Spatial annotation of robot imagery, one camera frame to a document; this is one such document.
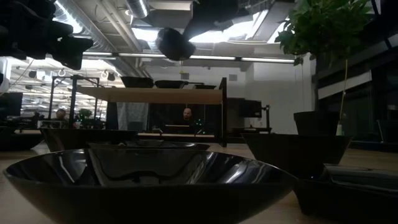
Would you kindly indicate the black leaf-shaped plate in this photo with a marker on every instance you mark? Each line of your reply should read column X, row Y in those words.
column 149, row 144
column 149, row 202
column 171, row 84
column 175, row 45

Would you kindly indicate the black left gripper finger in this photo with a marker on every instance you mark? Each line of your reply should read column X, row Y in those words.
column 73, row 51
column 46, row 31

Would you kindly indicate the wooden shelf with black legs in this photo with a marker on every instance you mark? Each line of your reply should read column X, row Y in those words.
column 149, row 95

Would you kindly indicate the person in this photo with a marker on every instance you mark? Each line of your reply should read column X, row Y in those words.
column 61, row 114
column 186, row 114

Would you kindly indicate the black computer monitor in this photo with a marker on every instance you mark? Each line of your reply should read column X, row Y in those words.
column 250, row 109

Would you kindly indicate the ceiling light strip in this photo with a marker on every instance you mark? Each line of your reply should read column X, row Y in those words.
column 211, row 57

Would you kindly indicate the green plant in black pot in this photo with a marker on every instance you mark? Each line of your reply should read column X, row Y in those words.
column 323, row 28

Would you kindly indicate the black wavy square plate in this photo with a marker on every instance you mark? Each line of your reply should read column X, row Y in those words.
column 136, row 82
column 295, row 155
column 77, row 138

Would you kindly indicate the silver ventilation duct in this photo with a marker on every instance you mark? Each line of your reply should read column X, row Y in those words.
column 136, row 7

